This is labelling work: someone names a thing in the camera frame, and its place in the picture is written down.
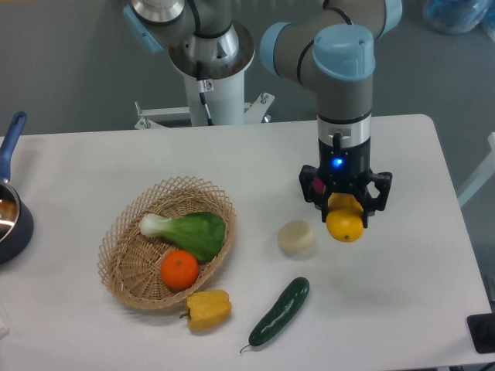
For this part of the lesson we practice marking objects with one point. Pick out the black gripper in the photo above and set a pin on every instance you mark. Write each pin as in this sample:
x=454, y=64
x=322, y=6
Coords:
x=345, y=170

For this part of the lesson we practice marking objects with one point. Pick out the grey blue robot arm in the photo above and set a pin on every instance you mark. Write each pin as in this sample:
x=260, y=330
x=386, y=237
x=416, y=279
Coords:
x=331, y=55

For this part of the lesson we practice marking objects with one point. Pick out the dark green cucumber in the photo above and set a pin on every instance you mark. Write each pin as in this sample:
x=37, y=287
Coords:
x=281, y=313

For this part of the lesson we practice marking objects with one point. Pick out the green bok choy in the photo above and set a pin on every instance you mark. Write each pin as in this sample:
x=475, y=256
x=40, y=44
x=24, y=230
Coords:
x=200, y=234

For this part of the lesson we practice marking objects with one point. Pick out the yellow bell pepper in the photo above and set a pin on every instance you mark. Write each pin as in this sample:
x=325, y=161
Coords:
x=206, y=309

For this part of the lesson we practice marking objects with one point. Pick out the orange fruit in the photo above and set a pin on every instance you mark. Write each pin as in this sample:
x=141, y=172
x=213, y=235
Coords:
x=179, y=270

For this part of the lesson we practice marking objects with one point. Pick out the black device at edge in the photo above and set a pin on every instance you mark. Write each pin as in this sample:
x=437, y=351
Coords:
x=481, y=329

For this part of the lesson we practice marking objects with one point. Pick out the dark blue saucepan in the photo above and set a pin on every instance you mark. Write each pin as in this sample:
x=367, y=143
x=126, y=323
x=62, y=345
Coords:
x=17, y=224

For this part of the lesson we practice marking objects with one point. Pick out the white frame at right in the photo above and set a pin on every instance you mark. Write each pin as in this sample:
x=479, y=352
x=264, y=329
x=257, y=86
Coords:
x=482, y=173

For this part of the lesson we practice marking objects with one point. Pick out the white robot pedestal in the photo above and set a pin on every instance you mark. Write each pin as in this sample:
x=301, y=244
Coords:
x=210, y=102

